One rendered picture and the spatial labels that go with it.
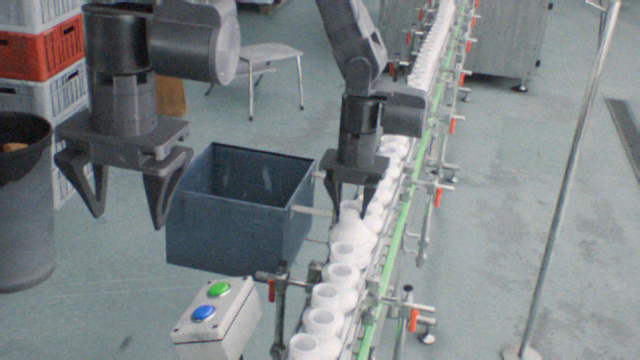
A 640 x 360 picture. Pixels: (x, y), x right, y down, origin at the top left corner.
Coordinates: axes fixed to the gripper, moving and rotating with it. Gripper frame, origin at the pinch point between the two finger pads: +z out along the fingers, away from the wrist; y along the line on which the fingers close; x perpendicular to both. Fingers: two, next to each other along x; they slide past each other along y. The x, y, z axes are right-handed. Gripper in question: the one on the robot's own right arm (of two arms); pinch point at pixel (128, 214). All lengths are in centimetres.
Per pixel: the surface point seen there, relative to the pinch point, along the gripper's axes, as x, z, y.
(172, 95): 346, 123, -157
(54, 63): 221, 68, -158
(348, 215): 42.4, 19.4, 14.5
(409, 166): 83, 28, 20
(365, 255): 42, 26, 18
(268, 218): 85, 48, -11
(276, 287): 38, 33, 5
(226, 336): 19.9, 29.3, 2.7
